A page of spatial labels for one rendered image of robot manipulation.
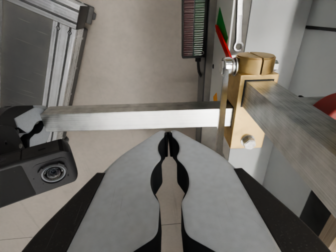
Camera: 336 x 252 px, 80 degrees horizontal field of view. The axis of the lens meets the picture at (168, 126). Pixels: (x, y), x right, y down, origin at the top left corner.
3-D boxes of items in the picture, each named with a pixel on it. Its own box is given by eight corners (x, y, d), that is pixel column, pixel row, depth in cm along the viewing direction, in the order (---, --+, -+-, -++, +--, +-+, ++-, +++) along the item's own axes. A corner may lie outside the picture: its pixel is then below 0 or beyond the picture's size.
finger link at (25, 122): (14, 94, 32) (-36, 121, 24) (50, 93, 32) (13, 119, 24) (21, 111, 34) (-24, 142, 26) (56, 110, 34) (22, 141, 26)
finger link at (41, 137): (21, 111, 34) (-24, 142, 26) (56, 110, 34) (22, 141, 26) (28, 128, 35) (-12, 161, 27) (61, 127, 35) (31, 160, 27)
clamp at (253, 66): (221, 132, 36) (229, 149, 31) (231, 52, 29) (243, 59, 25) (253, 131, 36) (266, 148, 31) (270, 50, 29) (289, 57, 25)
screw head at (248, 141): (239, 146, 31) (242, 151, 30) (241, 134, 30) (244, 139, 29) (253, 146, 31) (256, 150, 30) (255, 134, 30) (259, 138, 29)
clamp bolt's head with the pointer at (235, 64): (205, 31, 37) (221, 80, 28) (207, 17, 35) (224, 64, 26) (216, 31, 37) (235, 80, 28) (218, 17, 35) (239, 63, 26)
